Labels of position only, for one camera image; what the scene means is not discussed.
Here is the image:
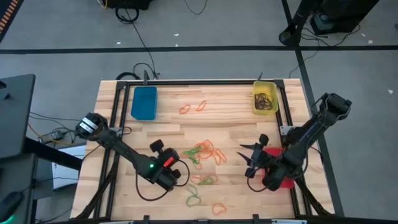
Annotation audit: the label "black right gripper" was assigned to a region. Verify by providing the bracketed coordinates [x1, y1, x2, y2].
[236, 143, 274, 177]

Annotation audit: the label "dark brown rubber band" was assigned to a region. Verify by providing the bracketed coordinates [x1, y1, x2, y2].
[254, 99, 271, 111]
[254, 92, 268, 105]
[259, 93, 274, 106]

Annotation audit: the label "yellow plastic basket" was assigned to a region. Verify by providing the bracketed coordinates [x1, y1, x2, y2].
[252, 80, 279, 115]

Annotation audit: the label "blue plastic basket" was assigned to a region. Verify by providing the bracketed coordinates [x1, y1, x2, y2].
[130, 86, 159, 121]

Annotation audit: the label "red plastic basket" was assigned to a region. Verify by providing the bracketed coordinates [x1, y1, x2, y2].
[263, 147, 295, 190]

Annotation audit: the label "black floor tape strip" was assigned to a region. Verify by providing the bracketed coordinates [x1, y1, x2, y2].
[0, 45, 398, 55]
[281, 0, 345, 218]

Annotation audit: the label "white box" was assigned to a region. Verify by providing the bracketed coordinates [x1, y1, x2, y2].
[51, 145, 87, 190]

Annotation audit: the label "black desk crossbar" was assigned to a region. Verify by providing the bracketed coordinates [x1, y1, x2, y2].
[23, 136, 83, 171]

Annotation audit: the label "black power adapter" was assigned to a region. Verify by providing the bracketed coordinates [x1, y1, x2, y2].
[39, 129, 65, 144]

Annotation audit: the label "black pole stand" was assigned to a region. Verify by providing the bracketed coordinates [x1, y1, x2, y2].
[278, 0, 323, 47]

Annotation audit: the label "black computer mouse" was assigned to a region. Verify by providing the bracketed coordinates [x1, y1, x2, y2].
[0, 190, 25, 222]

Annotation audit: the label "grey desk top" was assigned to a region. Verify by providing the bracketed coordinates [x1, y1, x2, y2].
[0, 73, 36, 159]

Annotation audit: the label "black equipment case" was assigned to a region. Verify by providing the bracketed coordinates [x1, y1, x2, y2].
[310, 0, 381, 36]

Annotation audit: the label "black floor box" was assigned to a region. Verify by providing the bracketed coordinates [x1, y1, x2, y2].
[105, 0, 155, 10]

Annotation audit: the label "black mat orange stripes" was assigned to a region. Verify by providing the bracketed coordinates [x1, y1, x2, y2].
[0, 0, 25, 44]

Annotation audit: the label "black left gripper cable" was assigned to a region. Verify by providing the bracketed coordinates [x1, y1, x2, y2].
[135, 159, 191, 202]

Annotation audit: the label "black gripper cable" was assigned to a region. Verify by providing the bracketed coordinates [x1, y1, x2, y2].
[247, 174, 273, 193]
[135, 159, 191, 202]

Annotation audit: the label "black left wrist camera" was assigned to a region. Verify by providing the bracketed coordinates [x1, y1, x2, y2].
[149, 139, 165, 154]

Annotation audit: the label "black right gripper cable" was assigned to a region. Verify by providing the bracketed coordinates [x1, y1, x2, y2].
[247, 174, 273, 193]

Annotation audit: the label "black cable with plug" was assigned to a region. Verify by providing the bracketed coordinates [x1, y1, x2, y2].
[132, 62, 161, 85]

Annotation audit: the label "coiled black cable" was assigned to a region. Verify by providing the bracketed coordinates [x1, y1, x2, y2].
[114, 5, 140, 25]
[115, 72, 141, 81]

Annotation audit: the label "long black floor cable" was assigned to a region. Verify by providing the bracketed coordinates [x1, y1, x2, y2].
[126, 7, 160, 80]

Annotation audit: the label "black cable loop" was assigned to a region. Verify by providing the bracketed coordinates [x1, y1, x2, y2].
[183, 0, 208, 16]

